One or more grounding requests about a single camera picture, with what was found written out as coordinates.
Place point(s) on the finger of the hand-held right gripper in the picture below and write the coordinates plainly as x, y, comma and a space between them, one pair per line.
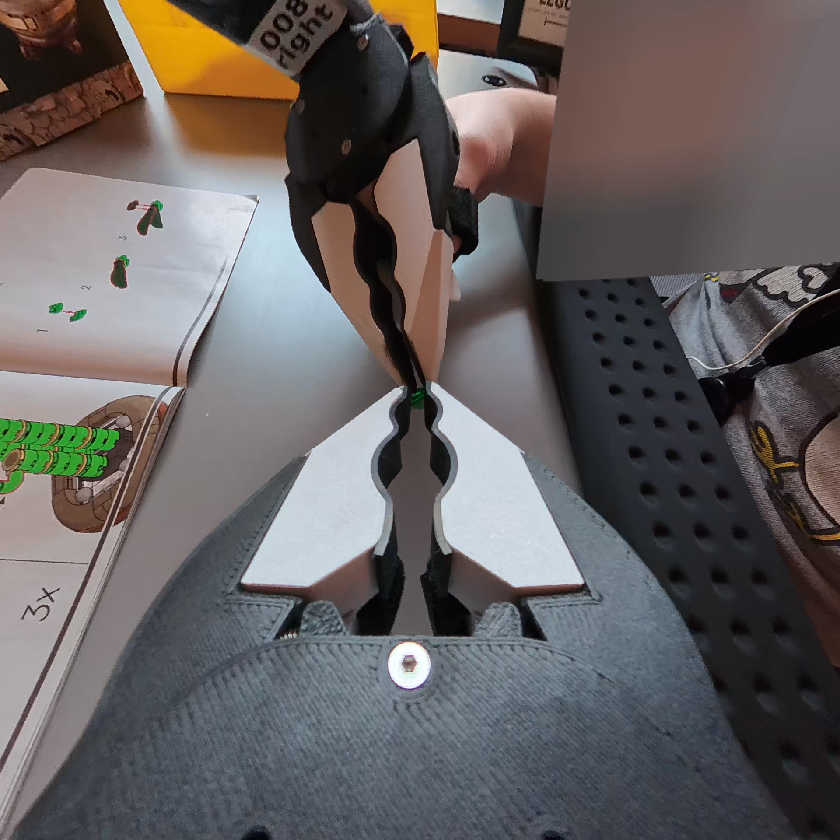
341, 262
430, 295

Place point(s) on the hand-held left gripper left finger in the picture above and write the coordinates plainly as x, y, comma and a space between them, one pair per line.
321, 525

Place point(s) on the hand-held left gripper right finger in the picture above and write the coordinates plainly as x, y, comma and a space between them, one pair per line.
505, 525

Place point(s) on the small green lego clip piece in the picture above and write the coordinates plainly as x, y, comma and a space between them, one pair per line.
417, 397

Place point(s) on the open lego instruction booklet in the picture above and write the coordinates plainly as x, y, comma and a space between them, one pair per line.
85, 249

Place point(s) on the dark lego set box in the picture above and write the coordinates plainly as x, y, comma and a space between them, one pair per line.
59, 72

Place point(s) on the person's right hand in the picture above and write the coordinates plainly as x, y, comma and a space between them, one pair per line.
505, 144

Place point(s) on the grey flat device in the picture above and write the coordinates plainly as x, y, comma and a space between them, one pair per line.
472, 69

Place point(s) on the black perforated chair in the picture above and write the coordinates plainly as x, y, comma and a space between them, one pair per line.
656, 459

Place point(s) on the yellow plastic box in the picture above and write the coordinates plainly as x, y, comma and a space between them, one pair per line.
197, 52

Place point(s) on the black labelled box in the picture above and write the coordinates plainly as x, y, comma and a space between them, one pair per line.
531, 26

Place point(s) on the grey printed shirt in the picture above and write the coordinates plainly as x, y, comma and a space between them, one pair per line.
774, 459

